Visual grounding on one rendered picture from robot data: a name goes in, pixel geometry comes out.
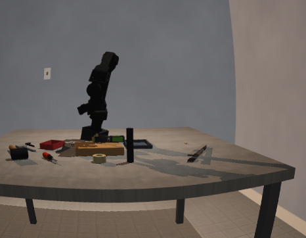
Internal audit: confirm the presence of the red open tray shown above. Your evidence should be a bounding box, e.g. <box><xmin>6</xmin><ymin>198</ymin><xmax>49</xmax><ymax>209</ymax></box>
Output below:
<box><xmin>40</xmin><ymin>140</ymin><xmax>64</xmax><ymax>150</ymax></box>

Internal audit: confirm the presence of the orange wooden board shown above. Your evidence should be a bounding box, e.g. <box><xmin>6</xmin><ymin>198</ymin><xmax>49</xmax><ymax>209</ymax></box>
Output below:
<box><xmin>75</xmin><ymin>142</ymin><xmax>124</xmax><ymax>156</ymax></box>

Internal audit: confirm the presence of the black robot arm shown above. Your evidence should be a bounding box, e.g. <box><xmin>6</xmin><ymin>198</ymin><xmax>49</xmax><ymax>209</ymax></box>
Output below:
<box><xmin>77</xmin><ymin>51</ymin><xmax>119</xmax><ymax>115</ymax></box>

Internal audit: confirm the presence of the black mallet with wooden handle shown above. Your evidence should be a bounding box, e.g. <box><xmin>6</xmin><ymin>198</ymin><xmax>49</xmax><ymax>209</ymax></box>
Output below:
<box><xmin>9</xmin><ymin>145</ymin><xmax>28</xmax><ymax>160</ymax></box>

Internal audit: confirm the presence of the red-handled screwdriver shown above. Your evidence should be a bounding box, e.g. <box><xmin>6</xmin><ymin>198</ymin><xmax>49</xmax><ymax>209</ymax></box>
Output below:
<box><xmin>43</xmin><ymin>152</ymin><xmax>57</xmax><ymax>161</ymax></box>

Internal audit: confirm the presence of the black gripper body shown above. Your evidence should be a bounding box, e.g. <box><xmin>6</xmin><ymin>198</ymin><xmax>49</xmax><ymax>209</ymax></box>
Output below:
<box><xmin>90</xmin><ymin>97</ymin><xmax>107</xmax><ymax>118</ymax></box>

